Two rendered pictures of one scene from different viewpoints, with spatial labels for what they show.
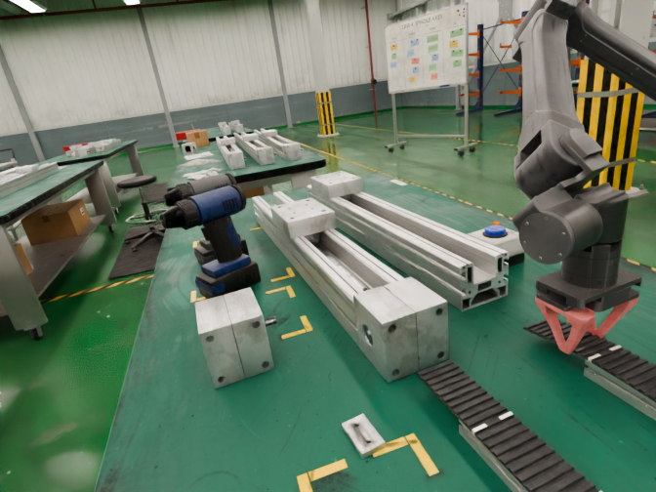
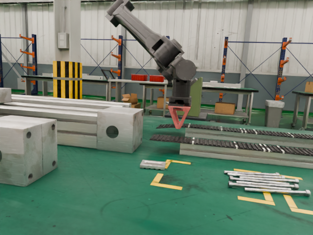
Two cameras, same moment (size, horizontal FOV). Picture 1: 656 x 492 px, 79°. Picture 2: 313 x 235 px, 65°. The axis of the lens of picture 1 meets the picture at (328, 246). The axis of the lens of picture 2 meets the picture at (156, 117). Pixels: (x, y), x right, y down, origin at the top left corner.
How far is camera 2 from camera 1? 47 cm
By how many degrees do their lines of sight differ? 60
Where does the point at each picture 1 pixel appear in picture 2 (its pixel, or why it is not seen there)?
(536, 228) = (183, 66)
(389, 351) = (133, 133)
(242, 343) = (45, 142)
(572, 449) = not seen: hidden behind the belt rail
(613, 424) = not seen: hidden behind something
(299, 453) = (136, 180)
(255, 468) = (125, 192)
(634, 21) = (74, 48)
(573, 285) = (181, 97)
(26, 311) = not seen: outside the picture
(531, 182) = (163, 57)
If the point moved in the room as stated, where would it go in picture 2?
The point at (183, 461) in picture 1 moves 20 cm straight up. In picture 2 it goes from (72, 213) to (71, 58)
